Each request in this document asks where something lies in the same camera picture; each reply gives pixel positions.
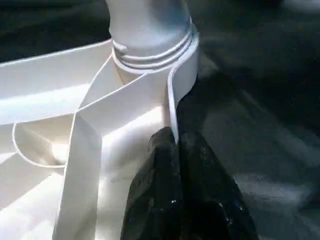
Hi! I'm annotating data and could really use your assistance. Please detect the white plastic table top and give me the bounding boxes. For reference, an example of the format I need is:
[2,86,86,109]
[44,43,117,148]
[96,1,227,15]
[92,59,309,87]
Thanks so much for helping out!
[0,35,201,240]

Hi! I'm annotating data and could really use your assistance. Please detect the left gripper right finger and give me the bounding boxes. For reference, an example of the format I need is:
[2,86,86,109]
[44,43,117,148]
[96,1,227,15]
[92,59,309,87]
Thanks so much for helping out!
[178,131,258,240]

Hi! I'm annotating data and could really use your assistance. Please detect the white plastic table leg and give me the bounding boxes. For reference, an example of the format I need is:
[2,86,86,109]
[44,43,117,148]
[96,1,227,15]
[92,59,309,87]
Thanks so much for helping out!
[105,0,196,71]

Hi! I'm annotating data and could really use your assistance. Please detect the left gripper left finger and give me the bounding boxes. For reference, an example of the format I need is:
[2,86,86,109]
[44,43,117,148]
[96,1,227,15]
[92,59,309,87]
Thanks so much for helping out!
[121,126,184,240]

